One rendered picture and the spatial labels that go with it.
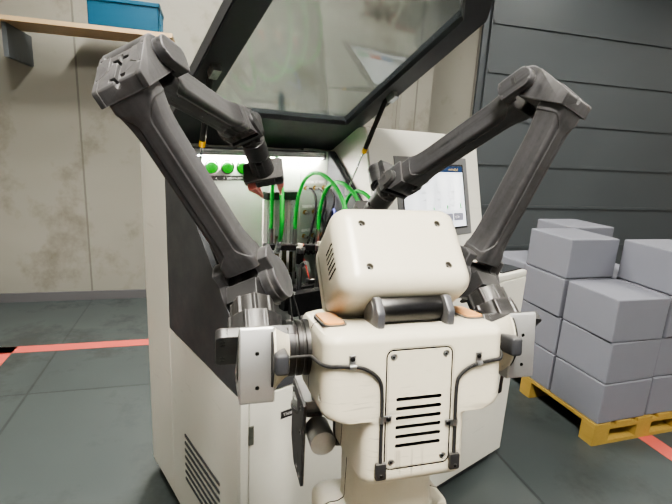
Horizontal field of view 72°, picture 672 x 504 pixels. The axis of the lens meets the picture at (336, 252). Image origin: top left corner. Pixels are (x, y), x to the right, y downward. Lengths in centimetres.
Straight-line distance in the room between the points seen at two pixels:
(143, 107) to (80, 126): 378
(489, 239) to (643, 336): 203
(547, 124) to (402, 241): 36
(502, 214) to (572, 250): 196
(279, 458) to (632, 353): 196
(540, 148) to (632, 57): 541
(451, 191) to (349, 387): 160
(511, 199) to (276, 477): 108
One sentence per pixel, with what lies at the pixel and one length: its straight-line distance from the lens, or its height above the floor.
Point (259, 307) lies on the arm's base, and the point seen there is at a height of 123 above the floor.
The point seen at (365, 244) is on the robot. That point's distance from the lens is 67.
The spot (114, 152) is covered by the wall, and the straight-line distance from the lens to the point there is 441.
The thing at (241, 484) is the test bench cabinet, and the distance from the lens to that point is 149.
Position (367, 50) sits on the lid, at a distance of 148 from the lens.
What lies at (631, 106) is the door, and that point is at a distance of 631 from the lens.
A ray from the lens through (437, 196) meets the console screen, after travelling 207.
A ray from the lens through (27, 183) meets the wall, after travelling 460.
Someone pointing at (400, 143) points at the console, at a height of 150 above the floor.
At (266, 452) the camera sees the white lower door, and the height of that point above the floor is 59.
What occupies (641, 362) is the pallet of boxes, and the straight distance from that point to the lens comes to 293.
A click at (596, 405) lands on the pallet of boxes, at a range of 287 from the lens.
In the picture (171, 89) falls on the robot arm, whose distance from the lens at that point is 80.
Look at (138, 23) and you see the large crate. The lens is 390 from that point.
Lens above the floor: 148
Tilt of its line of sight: 13 degrees down
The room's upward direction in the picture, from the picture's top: 3 degrees clockwise
